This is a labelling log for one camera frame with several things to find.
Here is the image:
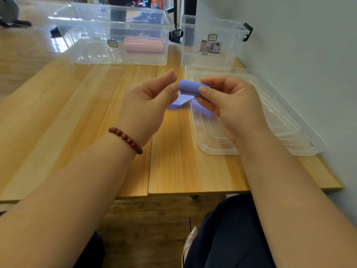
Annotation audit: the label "person's left forearm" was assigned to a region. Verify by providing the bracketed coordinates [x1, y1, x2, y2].
[0, 130, 138, 268]

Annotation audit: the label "large clear bin lid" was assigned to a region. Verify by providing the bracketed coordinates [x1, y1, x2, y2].
[185, 66, 326, 157]

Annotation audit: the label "small clear plastic bin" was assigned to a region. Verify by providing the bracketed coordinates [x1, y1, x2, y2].
[181, 14, 249, 71]

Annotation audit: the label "person's left hand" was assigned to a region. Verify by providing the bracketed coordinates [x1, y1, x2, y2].
[116, 70, 179, 148]

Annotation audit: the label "person's dark trousers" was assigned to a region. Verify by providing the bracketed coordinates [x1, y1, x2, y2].
[73, 194, 276, 268]

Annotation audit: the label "purple bag roll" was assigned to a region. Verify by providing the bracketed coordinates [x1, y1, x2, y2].
[167, 80, 215, 118]

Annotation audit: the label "person's beige shoe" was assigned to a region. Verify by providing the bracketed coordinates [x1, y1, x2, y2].
[181, 226, 199, 268]

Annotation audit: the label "pink bag roll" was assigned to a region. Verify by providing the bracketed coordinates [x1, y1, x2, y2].
[123, 37, 164, 54]

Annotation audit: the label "person's right forearm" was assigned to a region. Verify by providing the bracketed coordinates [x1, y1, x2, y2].
[236, 128, 357, 268]

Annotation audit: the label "red bead bracelet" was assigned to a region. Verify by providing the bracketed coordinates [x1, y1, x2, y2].
[108, 127, 143, 155]

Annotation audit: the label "black bin latch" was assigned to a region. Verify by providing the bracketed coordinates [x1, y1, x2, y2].
[243, 23, 254, 42]
[169, 29, 184, 44]

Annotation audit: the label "person's right hand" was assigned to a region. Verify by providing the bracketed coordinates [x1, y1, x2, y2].
[196, 75, 269, 145]

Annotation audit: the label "black office chair base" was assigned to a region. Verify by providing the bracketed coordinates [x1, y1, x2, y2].
[0, 0, 32, 28]

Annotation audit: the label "small clear bin lid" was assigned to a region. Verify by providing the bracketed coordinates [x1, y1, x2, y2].
[190, 78, 302, 155]

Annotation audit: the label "large clear plastic bin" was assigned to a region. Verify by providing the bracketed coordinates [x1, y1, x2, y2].
[48, 3, 176, 66]

